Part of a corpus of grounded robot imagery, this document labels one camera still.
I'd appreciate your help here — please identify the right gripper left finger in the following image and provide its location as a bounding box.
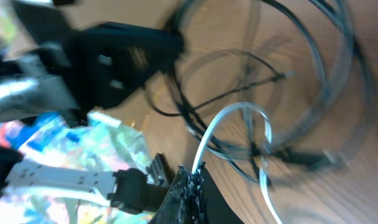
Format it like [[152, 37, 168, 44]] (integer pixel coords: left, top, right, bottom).
[[149, 166, 208, 224]]

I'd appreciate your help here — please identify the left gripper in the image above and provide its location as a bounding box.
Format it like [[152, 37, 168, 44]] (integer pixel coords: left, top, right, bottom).
[[65, 22, 184, 110]]

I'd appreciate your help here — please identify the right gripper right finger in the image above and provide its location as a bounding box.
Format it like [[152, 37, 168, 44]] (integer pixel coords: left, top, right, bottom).
[[201, 168, 244, 224]]

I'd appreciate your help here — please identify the black usb cable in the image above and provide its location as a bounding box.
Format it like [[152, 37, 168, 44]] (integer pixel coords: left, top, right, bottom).
[[173, 0, 378, 175]]

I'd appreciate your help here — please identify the white usb cable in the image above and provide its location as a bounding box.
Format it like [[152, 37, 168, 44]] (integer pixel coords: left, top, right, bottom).
[[190, 101, 284, 224]]

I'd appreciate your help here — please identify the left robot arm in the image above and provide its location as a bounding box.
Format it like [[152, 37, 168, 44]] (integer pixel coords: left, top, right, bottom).
[[0, 22, 184, 214]]

